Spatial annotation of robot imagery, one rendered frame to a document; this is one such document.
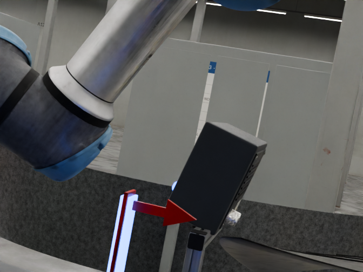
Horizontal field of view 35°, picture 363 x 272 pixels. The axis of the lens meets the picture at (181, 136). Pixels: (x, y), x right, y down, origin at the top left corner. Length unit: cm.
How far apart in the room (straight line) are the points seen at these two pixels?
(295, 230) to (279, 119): 423
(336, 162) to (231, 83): 227
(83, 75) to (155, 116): 615
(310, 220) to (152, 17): 178
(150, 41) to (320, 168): 410
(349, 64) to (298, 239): 263
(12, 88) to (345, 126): 416
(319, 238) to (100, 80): 182
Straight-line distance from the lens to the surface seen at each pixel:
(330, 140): 482
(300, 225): 243
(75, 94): 79
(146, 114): 699
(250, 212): 234
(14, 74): 82
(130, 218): 51
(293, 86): 659
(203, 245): 104
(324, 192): 484
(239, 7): 40
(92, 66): 79
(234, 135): 106
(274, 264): 57
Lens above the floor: 127
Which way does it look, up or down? 3 degrees down
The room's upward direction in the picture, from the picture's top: 11 degrees clockwise
